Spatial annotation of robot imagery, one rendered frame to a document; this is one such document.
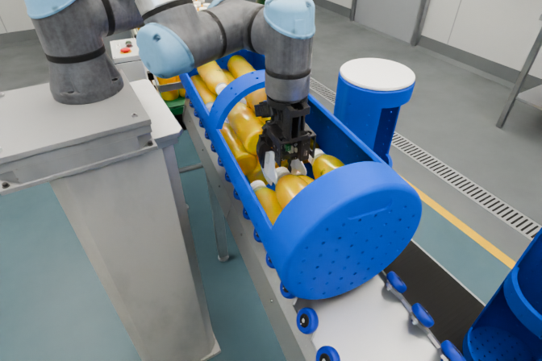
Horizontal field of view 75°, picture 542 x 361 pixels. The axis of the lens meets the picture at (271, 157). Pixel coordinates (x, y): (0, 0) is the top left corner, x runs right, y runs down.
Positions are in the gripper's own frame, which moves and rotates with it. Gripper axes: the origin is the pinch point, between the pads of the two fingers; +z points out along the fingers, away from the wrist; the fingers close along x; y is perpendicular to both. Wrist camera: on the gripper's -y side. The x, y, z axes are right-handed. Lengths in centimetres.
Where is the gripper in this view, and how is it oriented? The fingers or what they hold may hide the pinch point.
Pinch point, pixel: (280, 175)
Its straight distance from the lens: 74.0
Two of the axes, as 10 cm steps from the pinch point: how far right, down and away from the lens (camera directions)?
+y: 3.9, 5.7, -7.3
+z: 0.0, 7.9, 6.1
